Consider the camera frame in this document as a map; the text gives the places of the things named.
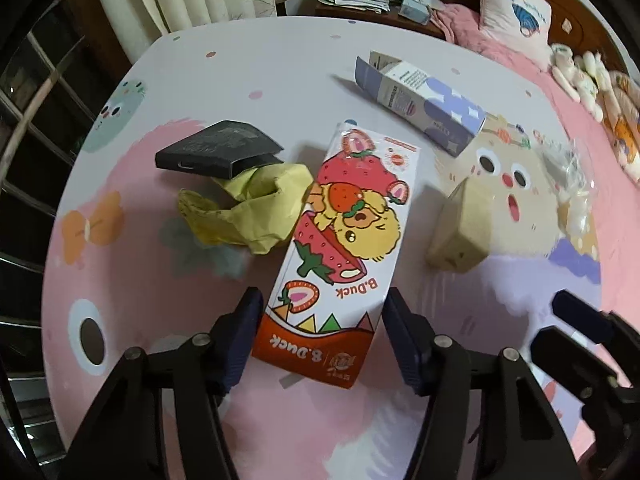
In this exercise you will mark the clear plastic wrapper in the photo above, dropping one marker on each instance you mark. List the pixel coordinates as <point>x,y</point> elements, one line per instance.
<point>569,169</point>

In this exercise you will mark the pink bed sheet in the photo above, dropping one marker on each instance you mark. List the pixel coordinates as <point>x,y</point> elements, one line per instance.
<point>616,208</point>

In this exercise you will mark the black small box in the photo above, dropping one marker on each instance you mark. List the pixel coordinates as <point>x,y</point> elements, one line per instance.
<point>222,150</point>

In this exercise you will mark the wooden headboard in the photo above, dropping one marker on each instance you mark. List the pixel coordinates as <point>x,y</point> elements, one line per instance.
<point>578,27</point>

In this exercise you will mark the pink cartoon pillow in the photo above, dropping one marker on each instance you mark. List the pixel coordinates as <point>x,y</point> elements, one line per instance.
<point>520,25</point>

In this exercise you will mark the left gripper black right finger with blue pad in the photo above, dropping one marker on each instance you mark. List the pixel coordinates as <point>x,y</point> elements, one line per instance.
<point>486,415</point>

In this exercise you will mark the red strawberry duck carton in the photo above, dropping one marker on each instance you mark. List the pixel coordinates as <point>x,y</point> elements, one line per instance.
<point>326,302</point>

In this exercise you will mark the metal window grille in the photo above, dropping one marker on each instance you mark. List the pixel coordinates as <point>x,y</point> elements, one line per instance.
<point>34,166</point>

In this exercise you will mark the cartoon printed tablecloth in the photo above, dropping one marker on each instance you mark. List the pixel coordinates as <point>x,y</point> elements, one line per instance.
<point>125,270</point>

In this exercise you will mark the light blue tissue box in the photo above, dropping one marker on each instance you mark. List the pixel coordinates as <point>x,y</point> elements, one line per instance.
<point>419,11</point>

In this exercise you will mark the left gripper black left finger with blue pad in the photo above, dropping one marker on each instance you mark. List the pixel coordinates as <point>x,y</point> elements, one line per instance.
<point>122,435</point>

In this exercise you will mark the small beige cardboard box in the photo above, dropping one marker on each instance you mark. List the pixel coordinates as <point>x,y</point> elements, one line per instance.
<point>462,236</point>

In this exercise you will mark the wooden nightstand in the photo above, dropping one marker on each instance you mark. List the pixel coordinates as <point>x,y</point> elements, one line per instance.
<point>392,19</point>

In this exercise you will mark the white plush toy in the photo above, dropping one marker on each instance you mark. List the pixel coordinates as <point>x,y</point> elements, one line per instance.
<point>582,77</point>

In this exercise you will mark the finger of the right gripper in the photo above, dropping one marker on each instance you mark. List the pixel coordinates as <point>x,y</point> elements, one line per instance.
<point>573,311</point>
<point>575,368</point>

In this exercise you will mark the blue white carton box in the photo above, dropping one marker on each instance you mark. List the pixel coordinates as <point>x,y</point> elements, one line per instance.
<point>446,117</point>

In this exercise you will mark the crumpled yellow paper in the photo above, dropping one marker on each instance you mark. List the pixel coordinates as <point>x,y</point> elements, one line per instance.
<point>268,202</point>

